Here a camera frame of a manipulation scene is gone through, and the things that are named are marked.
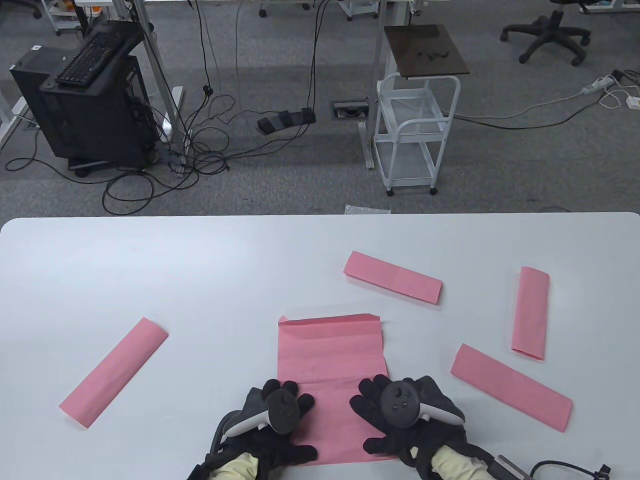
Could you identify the pink paper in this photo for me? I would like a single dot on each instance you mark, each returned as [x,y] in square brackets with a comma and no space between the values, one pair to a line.
[531,312]
[330,350]
[112,372]
[392,277]
[510,387]

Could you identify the black keyboard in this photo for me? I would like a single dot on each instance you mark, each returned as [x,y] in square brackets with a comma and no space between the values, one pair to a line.
[90,60]

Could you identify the person's left hand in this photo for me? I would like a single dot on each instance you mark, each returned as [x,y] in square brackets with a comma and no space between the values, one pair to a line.
[272,447]

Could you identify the metal desk leg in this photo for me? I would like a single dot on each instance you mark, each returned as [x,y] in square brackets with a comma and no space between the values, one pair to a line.
[155,65]

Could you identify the black office chair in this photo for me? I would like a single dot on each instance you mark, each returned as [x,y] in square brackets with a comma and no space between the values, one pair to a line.
[550,30]

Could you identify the person's right hand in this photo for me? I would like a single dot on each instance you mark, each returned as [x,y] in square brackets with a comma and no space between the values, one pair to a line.
[395,440]

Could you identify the clear plastic bag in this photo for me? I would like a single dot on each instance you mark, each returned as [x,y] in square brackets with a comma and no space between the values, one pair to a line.
[367,209]

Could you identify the black chair base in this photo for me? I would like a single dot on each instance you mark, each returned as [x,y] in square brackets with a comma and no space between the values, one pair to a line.
[20,5]

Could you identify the black white hand controller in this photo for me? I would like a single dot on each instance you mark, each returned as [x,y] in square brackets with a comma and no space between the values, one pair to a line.
[283,410]
[399,405]

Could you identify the person's left forearm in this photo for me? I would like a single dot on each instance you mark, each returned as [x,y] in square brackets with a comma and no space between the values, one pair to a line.
[235,468]

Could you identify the dark brown board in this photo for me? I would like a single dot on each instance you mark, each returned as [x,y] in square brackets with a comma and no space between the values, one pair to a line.
[425,50]

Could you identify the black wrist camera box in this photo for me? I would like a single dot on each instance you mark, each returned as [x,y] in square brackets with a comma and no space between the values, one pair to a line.
[507,469]

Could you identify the white power adapter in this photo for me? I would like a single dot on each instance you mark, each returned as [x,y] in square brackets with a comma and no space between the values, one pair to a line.
[633,102]

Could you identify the white power strip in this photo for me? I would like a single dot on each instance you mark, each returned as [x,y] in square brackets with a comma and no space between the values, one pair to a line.
[597,85]

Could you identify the black foot pedal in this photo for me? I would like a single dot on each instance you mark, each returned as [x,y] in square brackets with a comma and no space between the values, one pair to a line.
[285,120]

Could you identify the metal floor socket box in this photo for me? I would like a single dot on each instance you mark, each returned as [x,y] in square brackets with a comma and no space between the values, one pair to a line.
[350,110]

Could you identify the black computer tower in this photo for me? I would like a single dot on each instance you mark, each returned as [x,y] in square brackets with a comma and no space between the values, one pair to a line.
[95,125]

